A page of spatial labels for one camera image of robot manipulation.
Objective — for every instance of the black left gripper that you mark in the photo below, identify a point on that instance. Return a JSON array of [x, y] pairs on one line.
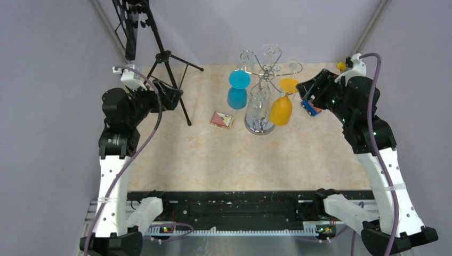
[[167, 98]]

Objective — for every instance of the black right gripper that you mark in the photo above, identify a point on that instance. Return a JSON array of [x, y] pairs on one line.
[[317, 86]]

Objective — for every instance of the yellow wine glass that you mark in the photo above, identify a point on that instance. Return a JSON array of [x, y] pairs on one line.
[[281, 109]]

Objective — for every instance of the clear patterned wine glass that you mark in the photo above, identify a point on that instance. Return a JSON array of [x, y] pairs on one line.
[[259, 102]]

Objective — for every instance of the blue wine glass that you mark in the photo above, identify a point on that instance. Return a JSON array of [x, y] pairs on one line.
[[239, 80]]

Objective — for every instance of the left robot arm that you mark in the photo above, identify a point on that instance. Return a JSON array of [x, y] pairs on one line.
[[132, 118]]

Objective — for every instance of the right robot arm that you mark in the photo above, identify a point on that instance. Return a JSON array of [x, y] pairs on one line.
[[395, 227]]

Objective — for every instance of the clear small wine glass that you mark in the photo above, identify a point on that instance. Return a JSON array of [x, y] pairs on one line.
[[295, 66]]

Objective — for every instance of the blue orange toy car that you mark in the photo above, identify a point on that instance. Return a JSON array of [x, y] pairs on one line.
[[310, 108]]

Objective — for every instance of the yellow corner clamp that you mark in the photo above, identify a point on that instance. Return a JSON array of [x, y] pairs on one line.
[[341, 66]]

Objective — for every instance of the black tripod stand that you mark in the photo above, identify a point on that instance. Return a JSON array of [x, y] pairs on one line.
[[163, 56]]

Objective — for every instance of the playing card box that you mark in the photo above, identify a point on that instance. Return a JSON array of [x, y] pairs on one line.
[[222, 120]]

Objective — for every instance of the black perforated plate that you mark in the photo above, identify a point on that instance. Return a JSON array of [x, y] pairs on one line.
[[128, 15]]

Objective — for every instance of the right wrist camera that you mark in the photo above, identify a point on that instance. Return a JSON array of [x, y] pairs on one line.
[[358, 69]]

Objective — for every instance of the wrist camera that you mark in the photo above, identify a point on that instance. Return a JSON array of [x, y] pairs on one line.
[[131, 80], [358, 69]]

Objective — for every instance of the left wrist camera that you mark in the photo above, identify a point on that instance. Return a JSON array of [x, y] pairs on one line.
[[131, 80]]

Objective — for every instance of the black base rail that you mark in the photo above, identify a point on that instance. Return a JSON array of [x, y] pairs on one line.
[[235, 213]]

